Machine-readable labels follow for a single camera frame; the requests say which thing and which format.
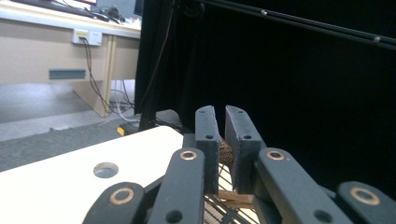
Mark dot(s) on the beige office desk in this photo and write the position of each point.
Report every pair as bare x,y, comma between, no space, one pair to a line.
31,56

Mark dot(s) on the black curtain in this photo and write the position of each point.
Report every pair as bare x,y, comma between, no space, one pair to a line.
311,109

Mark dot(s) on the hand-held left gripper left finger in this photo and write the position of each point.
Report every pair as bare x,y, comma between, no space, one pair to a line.
208,130

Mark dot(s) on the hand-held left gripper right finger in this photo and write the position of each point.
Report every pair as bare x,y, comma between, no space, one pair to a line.
241,146

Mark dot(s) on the black metal frame bar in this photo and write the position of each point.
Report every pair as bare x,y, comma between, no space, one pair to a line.
311,26

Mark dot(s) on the black keyboard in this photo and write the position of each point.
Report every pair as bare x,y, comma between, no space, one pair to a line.
53,5

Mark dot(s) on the white wall power socket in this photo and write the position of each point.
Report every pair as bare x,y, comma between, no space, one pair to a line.
88,36

